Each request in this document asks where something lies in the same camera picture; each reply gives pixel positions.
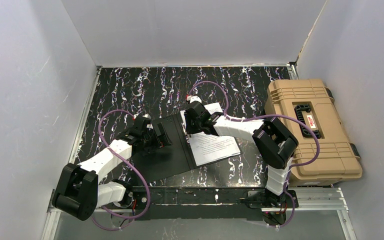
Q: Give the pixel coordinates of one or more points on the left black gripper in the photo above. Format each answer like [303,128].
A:
[160,134]

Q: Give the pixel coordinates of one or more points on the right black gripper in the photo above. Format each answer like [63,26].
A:
[188,122]

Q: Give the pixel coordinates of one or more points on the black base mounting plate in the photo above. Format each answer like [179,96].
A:
[250,203]

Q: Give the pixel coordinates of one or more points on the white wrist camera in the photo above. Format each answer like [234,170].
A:
[193,98]
[144,118]

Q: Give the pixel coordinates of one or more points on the aluminium frame rail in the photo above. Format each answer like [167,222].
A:
[322,215]

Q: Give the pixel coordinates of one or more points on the tan plastic tool case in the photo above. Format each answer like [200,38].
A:
[325,154]

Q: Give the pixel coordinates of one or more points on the beige file folder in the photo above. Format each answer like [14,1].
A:
[169,160]

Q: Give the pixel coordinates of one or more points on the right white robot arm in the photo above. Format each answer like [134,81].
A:
[275,143]

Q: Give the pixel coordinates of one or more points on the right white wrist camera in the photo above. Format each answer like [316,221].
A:
[193,98]

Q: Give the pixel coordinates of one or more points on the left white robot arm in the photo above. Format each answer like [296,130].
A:
[79,190]

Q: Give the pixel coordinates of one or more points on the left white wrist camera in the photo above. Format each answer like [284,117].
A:
[144,118]

